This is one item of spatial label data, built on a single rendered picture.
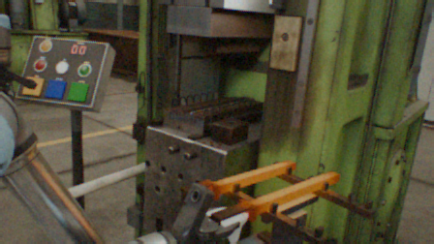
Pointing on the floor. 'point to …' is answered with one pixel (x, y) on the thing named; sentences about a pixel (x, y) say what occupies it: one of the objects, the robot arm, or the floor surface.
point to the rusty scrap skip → (126, 50)
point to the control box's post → (77, 150)
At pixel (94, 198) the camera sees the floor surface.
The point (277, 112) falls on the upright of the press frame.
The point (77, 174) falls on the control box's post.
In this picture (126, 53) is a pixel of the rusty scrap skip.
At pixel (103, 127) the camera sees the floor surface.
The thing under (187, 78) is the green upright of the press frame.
